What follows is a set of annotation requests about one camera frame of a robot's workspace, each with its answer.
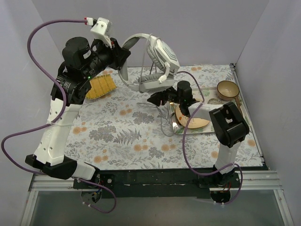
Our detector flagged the grey headphone cable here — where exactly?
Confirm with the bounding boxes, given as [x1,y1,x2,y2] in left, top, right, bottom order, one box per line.
[137,35,177,137]

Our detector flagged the white grey gaming headphones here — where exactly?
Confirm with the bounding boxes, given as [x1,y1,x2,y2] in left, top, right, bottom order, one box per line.
[118,33,180,93]

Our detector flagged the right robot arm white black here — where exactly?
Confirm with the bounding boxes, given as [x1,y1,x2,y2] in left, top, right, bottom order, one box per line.
[147,81,249,187]

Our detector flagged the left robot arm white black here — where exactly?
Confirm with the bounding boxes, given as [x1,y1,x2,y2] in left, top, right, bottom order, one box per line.
[25,37,131,188]

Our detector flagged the yellow woven bamboo tray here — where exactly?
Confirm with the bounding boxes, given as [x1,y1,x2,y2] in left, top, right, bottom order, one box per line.
[86,74,117,100]

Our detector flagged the beige bird plate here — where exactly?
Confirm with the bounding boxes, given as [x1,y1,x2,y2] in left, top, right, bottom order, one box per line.
[175,105,210,129]

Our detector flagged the leaf pattern serving tray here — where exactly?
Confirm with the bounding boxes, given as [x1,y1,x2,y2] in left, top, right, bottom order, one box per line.
[167,87,251,135]

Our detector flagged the speckled oval plate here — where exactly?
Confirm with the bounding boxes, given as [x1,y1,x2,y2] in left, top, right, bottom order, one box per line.
[207,98,223,105]

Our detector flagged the floral table mat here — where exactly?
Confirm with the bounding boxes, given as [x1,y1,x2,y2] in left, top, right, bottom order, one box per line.
[56,65,263,170]

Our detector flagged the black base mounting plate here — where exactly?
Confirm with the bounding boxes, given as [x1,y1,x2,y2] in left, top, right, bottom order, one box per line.
[72,167,233,198]

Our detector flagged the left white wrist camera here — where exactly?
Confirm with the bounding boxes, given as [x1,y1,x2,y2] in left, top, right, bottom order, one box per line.
[90,17,112,48]

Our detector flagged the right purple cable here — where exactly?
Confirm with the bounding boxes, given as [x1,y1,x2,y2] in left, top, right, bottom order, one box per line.
[176,71,243,204]

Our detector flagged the purple cable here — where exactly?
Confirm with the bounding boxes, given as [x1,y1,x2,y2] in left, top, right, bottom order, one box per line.
[1,18,118,214]
[176,71,243,204]

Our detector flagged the brown bowl with handle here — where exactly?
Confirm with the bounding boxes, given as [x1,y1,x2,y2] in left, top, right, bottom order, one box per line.
[216,80,243,114]

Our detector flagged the aluminium frame rail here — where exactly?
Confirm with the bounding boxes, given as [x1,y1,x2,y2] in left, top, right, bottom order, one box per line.
[29,170,282,192]

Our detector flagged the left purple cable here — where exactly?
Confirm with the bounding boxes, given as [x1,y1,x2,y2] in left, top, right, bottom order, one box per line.
[1,18,118,214]

